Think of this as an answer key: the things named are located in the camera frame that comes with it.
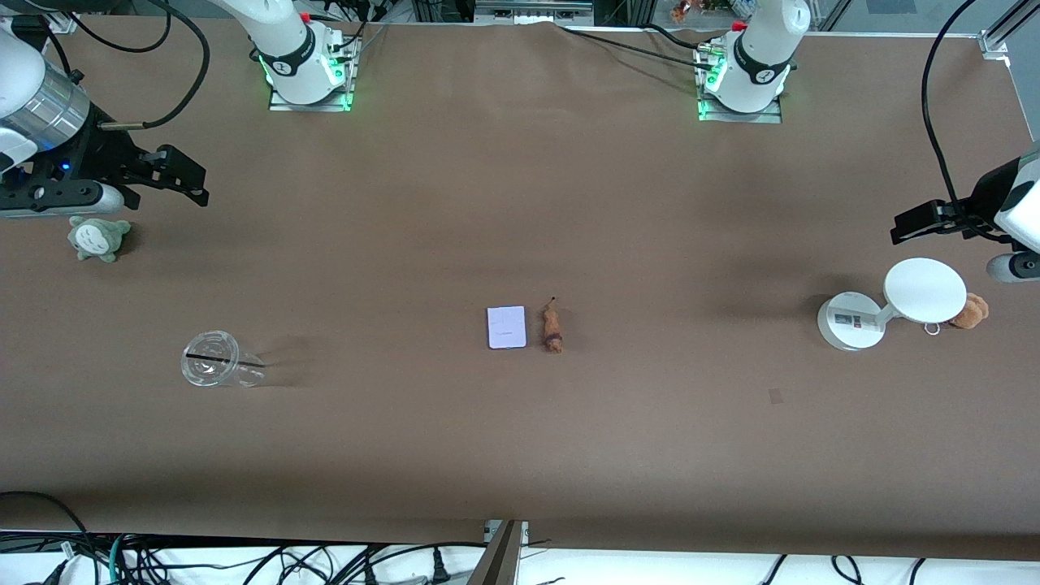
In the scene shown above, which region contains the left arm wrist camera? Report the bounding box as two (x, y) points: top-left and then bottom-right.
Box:
(986, 251), (1040, 284)

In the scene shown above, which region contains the black cable across table edge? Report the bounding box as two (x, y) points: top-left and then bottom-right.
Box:
(559, 26), (716, 72)

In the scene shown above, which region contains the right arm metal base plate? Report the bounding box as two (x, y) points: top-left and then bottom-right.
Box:
(268, 81), (357, 113)

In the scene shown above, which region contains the brown teddy bear keychain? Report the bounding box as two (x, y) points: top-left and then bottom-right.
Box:
(949, 293), (990, 330)

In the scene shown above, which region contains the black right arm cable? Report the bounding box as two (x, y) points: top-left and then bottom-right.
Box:
(49, 0), (211, 132)

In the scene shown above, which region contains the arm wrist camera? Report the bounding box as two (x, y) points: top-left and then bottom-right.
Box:
(0, 182), (125, 219)
(986, 251), (1040, 284)

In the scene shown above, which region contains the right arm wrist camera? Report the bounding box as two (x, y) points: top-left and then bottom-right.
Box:
(0, 182), (125, 219)

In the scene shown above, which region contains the white round desk lamp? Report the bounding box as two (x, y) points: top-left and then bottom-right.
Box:
(817, 258), (969, 352)

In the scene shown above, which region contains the black drinking straw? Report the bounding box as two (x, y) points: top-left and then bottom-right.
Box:
(185, 352), (265, 368)

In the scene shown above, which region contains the grey green totoro plush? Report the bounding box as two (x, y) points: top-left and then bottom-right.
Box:
(67, 215), (132, 263)

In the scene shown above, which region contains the black looped floor cable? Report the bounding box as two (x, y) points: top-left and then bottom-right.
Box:
(0, 491), (92, 561)

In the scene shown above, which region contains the grey metal box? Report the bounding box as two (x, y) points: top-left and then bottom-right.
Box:
(474, 0), (595, 26)

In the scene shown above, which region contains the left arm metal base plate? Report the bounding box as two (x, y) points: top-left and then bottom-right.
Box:
(696, 96), (783, 125)

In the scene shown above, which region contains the clear plastic cup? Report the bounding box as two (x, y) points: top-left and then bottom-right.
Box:
(180, 330), (267, 388)

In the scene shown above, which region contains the small brown lion statue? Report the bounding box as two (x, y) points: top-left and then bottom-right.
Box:
(542, 297), (566, 354)

